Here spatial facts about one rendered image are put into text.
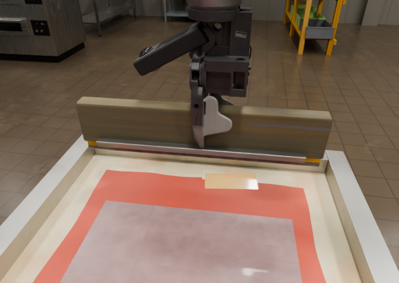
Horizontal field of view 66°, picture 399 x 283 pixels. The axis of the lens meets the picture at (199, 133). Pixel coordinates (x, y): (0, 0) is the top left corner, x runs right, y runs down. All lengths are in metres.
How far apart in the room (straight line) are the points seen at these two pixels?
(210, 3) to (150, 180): 0.37
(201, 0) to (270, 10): 6.88
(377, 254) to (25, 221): 0.53
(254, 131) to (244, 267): 0.21
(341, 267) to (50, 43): 4.44
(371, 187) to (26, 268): 2.11
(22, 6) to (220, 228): 4.40
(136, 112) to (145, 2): 7.25
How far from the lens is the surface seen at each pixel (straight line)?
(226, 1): 0.41
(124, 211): 0.58
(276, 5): 7.27
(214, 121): 0.46
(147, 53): 0.46
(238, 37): 0.43
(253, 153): 0.50
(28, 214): 0.58
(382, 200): 2.28
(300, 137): 0.50
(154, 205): 0.58
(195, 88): 0.43
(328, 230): 0.58
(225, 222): 0.55
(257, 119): 0.48
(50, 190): 0.61
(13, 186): 2.41
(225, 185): 0.62
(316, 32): 4.86
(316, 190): 0.65
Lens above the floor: 1.36
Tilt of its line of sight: 31 degrees down
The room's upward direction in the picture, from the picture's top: straight up
